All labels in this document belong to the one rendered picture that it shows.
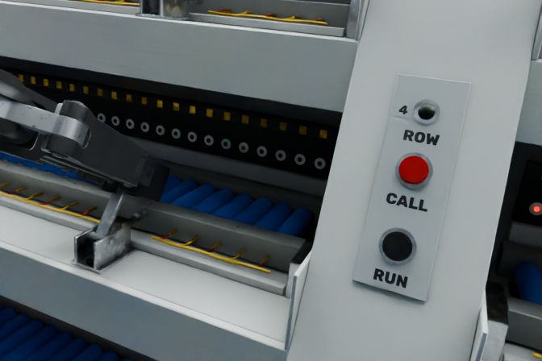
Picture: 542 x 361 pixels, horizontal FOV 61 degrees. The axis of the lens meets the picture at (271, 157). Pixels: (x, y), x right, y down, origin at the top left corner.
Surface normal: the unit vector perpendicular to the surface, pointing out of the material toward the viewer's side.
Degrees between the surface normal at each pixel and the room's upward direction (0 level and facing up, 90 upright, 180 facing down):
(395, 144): 90
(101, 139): 91
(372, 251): 90
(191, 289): 22
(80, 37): 112
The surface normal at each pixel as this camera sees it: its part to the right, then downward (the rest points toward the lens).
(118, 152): 0.95, 0.24
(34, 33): -0.38, 0.23
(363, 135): -0.32, -0.14
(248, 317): 0.10, -0.95
